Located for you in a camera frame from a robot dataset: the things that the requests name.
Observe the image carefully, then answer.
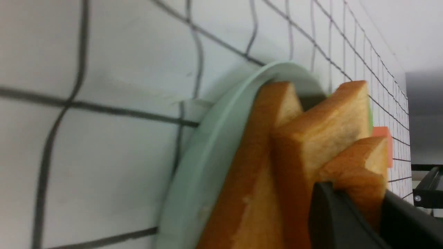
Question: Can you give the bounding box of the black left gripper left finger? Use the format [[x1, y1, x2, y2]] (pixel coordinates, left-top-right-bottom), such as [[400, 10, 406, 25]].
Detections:
[[308, 182, 391, 249]]

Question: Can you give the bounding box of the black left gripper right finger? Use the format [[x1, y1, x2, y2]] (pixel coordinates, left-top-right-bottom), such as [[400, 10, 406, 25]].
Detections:
[[380, 191, 443, 249]]

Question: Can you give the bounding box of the toast slice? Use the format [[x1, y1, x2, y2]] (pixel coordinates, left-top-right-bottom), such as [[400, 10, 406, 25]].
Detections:
[[271, 80, 371, 249], [319, 137, 388, 232], [196, 81, 303, 249]]

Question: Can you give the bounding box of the orange cube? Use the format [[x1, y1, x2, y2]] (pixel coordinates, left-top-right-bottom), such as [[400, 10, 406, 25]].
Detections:
[[372, 126, 394, 168]]

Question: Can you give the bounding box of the green cube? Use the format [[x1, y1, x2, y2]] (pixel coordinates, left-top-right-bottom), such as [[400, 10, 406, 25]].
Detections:
[[368, 103, 373, 136]]

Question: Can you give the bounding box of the green plate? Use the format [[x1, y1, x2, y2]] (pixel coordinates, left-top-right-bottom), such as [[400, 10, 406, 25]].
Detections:
[[155, 61, 327, 249]]

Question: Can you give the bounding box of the white grid tablecloth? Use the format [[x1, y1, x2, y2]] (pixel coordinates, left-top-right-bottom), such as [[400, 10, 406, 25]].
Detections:
[[1, 0, 412, 249]]

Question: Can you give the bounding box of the black metal frame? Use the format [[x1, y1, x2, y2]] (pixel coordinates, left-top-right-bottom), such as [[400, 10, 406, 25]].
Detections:
[[411, 164, 443, 209]]

